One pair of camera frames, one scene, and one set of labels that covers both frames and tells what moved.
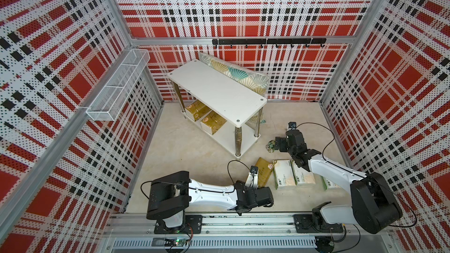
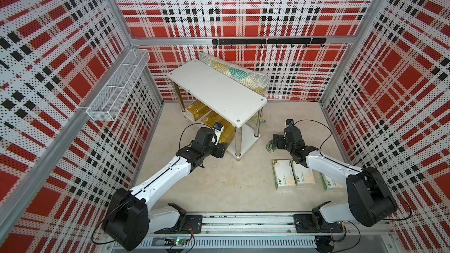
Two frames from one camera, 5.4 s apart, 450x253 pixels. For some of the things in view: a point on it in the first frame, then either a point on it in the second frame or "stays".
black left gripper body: [243, 183] → [215, 150]
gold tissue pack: [212, 122] stays
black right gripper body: [283, 146] stays
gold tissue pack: [265, 169] → [227, 134]
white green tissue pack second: [301, 175] stays
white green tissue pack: [283, 173] stays
